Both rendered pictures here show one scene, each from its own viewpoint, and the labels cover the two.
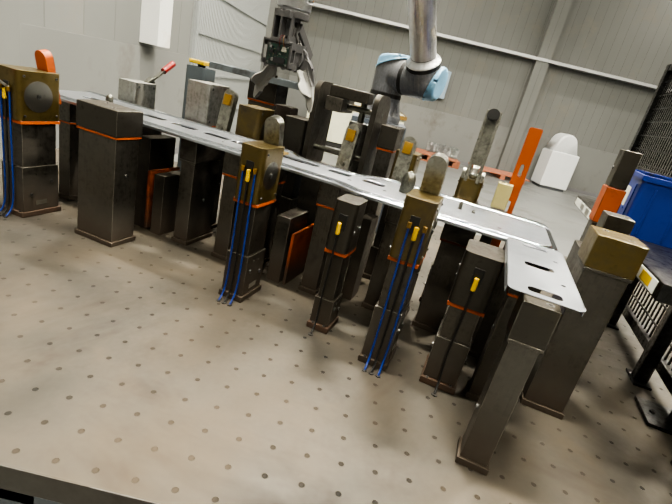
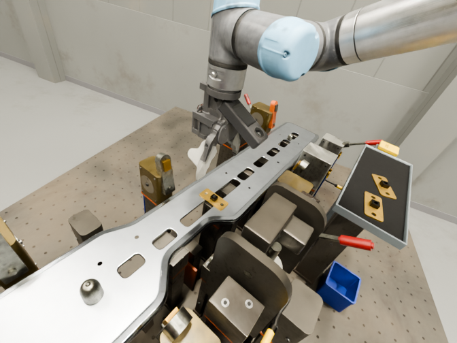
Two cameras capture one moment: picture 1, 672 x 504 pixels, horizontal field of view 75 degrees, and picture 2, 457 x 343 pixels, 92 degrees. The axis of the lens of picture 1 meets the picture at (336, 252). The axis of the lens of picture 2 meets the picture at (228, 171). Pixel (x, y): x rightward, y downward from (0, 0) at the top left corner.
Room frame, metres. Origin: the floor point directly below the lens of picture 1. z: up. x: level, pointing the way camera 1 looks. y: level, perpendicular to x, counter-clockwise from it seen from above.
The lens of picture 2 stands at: (1.22, -0.21, 1.47)
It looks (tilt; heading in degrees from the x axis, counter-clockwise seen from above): 39 degrees down; 103
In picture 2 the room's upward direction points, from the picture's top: 13 degrees clockwise
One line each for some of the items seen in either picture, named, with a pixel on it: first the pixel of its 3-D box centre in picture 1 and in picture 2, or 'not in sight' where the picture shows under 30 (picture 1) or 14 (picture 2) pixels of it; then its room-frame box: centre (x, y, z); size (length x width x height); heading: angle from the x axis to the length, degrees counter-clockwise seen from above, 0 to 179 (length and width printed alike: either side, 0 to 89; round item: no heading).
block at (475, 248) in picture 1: (460, 320); not in sight; (0.75, -0.26, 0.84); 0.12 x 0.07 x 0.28; 164
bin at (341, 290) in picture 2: not in sight; (337, 286); (1.58, 0.28, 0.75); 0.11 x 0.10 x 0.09; 74
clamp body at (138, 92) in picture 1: (137, 139); (318, 173); (1.43, 0.72, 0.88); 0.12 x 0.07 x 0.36; 164
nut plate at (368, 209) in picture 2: not in sight; (374, 204); (1.45, 0.22, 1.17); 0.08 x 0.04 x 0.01; 83
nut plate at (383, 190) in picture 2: not in sight; (384, 184); (1.49, 0.32, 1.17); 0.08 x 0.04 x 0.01; 98
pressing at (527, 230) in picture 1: (266, 153); (215, 195); (1.10, 0.23, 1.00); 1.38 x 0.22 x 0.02; 74
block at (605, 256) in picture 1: (576, 324); not in sight; (0.77, -0.47, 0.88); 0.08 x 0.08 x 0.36; 74
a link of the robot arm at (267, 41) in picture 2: not in sight; (281, 46); (1.16, 0.18, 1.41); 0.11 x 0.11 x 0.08; 58
